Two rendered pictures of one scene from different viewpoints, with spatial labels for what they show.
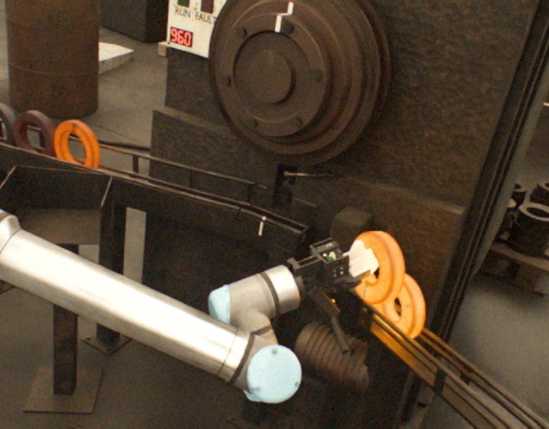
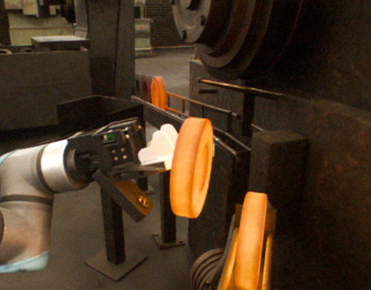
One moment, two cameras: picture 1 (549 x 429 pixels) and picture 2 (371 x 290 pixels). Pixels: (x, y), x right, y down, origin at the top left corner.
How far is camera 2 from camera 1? 1.03 m
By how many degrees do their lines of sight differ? 42
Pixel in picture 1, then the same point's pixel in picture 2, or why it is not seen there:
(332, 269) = (101, 146)
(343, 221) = (258, 138)
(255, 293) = (25, 157)
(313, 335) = (207, 261)
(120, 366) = (160, 259)
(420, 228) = (354, 157)
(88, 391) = (126, 266)
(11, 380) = (96, 244)
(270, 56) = not seen: outside the picture
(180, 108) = not seen: hidden behind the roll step
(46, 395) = (103, 259)
